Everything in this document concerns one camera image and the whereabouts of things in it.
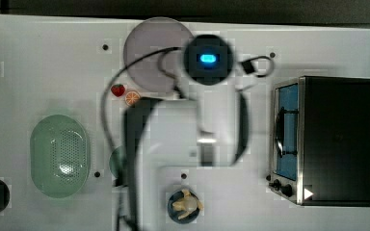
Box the toy garlic in bowl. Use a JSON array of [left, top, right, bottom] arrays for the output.
[[172, 189, 203, 220]]

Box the blue bowl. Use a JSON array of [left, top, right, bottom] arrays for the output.
[[167, 188, 201, 224]]

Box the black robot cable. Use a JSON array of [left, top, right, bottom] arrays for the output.
[[99, 46, 276, 231]]

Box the toy strawberry near plate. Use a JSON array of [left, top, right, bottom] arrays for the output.
[[111, 84, 125, 97]]

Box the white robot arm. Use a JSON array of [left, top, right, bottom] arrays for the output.
[[121, 35, 250, 231]]

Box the grey round plate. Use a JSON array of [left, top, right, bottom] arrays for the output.
[[123, 17, 193, 93]]

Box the black toaster oven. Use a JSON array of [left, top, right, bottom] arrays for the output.
[[267, 76, 370, 207]]

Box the green oval strainer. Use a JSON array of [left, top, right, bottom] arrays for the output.
[[30, 115, 91, 198]]

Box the toy orange slice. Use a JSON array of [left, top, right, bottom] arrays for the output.
[[124, 90, 141, 106]]

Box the teal mug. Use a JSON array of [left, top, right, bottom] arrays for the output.
[[109, 145, 126, 179]]

